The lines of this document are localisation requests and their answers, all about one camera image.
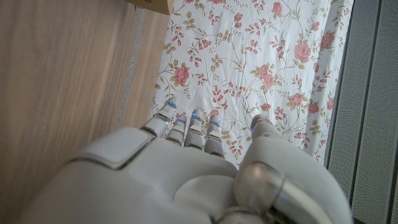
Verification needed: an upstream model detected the floral backdrop cloth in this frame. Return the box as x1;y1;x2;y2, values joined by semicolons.
149;0;355;170

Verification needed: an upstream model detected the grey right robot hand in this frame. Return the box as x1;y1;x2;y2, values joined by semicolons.
15;96;354;224

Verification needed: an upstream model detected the cardboard packing box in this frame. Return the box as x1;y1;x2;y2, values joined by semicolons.
126;0;174;16

